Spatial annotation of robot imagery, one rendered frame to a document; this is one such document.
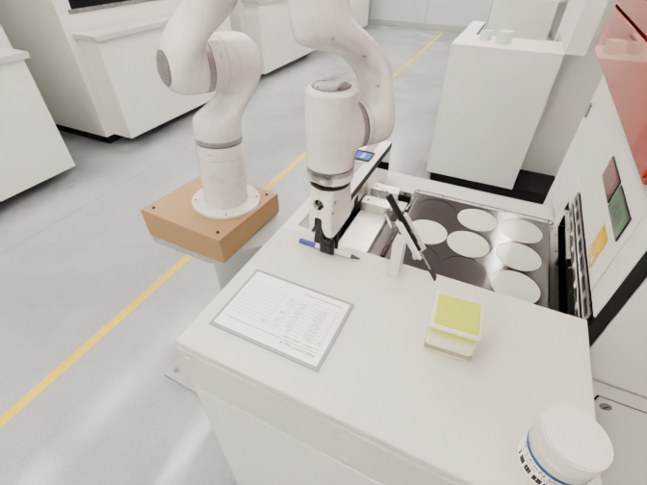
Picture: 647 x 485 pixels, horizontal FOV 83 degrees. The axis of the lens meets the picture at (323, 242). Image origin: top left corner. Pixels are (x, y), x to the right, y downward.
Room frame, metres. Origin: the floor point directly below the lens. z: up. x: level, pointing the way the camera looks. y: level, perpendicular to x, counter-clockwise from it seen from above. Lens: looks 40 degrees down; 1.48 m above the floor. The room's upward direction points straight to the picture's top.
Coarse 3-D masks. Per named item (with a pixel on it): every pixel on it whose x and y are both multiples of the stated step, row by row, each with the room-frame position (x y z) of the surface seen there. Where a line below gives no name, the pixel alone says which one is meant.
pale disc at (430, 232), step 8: (416, 224) 0.76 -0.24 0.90; (424, 224) 0.76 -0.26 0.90; (432, 224) 0.76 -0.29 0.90; (440, 224) 0.76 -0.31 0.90; (424, 232) 0.73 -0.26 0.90; (432, 232) 0.73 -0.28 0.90; (440, 232) 0.73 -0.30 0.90; (424, 240) 0.69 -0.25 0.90; (432, 240) 0.69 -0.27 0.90; (440, 240) 0.69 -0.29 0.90
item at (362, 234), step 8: (360, 216) 0.82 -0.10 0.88; (368, 216) 0.82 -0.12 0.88; (376, 216) 0.82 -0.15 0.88; (384, 216) 0.82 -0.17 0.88; (352, 224) 0.78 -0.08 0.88; (360, 224) 0.78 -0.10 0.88; (368, 224) 0.78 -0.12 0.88; (376, 224) 0.78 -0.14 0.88; (384, 224) 0.80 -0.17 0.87; (352, 232) 0.75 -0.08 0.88; (360, 232) 0.75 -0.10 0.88; (368, 232) 0.75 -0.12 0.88; (376, 232) 0.75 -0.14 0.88; (344, 240) 0.72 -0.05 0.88; (352, 240) 0.72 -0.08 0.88; (360, 240) 0.72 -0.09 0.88; (368, 240) 0.72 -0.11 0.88; (376, 240) 0.75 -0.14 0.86; (360, 248) 0.68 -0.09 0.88; (368, 248) 0.68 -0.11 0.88
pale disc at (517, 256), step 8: (504, 248) 0.66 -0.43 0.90; (512, 248) 0.66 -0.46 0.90; (520, 248) 0.66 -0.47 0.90; (528, 248) 0.66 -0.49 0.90; (504, 256) 0.63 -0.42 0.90; (512, 256) 0.63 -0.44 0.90; (520, 256) 0.63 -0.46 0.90; (528, 256) 0.63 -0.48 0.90; (536, 256) 0.63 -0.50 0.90; (512, 264) 0.61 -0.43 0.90; (520, 264) 0.61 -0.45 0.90; (528, 264) 0.61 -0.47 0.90; (536, 264) 0.61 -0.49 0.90
